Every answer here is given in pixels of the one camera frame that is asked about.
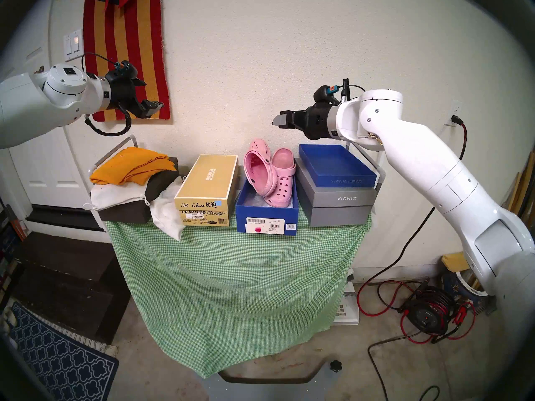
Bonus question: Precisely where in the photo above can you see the black right camera cable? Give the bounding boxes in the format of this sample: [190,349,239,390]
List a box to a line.
[341,78,367,101]

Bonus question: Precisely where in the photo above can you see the white crumpled cloth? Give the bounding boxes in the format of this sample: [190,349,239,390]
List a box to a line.
[149,176,187,241]

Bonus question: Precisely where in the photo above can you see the white light switch plate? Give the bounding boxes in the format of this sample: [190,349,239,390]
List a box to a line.
[63,28,84,62]

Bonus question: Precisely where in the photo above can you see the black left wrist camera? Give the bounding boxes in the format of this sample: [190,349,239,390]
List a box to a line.
[112,61,139,79]

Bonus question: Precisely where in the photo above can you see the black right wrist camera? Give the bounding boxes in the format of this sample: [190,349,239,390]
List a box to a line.
[314,85,341,107]

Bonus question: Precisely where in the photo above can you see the grey Vionic shoe box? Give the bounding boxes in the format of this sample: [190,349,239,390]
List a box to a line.
[293,158,379,228]

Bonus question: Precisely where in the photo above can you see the white panel door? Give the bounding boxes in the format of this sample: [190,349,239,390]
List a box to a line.
[0,0,105,233]

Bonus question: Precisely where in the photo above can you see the grey pipe table rail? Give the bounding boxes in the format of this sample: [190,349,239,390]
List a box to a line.
[93,135,138,168]
[346,141,386,192]

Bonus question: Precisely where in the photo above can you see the dark wooden steps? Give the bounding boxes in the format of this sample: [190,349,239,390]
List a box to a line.
[13,231,132,345]

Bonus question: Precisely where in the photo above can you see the blue shoe box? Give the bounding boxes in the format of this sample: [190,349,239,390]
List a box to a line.
[235,177,300,237]

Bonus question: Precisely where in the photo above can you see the blue patterned rug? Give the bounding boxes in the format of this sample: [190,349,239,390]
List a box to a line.
[8,302,120,401]

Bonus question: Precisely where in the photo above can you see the pink clog shoe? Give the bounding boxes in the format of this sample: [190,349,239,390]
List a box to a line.
[244,139,277,196]
[264,148,297,208]

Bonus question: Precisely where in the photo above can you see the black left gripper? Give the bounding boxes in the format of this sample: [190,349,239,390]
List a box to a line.
[102,67,165,119]

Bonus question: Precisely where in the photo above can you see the blue white bucket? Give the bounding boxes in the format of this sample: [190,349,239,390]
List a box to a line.
[443,269,498,309]

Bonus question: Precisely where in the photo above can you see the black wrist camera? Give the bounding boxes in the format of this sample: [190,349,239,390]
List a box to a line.
[314,85,341,107]
[112,61,139,79]

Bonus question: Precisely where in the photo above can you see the thin black left camera cable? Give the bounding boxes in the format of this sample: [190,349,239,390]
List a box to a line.
[81,52,118,73]

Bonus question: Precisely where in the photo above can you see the white drawstring dust bag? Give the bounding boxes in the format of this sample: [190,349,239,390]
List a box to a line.
[83,180,150,212]

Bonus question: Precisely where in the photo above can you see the green checkered tablecloth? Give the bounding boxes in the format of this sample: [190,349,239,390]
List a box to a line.
[104,195,373,379]

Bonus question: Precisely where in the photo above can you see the black floor cable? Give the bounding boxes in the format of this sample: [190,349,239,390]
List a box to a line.
[367,329,441,401]

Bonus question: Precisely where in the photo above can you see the red yellow striped flag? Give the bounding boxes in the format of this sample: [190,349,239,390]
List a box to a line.
[83,0,171,122]

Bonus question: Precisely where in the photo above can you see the black red cable reel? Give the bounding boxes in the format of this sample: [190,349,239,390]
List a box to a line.
[398,286,477,345]

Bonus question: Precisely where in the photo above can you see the cluttered storage shelf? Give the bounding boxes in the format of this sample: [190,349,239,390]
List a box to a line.
[0,195,26,321]

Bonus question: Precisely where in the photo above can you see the clear plastic bag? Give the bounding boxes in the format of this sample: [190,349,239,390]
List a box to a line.
[242,186,270,207]

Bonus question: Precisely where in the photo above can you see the blue shoe box lid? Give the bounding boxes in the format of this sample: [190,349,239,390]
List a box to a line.
[299,144,377,188]

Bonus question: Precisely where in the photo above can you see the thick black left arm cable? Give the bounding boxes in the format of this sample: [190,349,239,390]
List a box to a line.
[84,104,132,137]

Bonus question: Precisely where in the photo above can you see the dark power cable with plug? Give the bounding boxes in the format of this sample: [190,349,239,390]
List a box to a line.
[357,115,469,318]

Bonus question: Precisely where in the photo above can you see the dark brown box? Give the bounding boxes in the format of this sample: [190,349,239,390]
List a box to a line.
[98,157,181,225]

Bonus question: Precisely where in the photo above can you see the black door threshold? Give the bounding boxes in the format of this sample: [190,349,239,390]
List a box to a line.
[25,204,105,233]

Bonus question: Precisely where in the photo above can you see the dark curved handle bar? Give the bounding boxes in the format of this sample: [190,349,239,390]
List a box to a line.
[217,368,331,385]

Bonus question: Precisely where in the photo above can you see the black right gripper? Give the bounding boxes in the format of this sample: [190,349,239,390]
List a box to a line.
[272,99,336,140]

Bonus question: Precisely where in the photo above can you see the white cardboard box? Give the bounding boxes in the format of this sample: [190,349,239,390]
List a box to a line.
[332,289,360,326]

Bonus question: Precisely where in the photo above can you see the gold Michael Kors shoe box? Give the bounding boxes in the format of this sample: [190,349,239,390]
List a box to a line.
[174,155,239,228]

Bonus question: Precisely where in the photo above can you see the orange folded cloth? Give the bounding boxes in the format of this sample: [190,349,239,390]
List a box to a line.
[90,147,178,186]

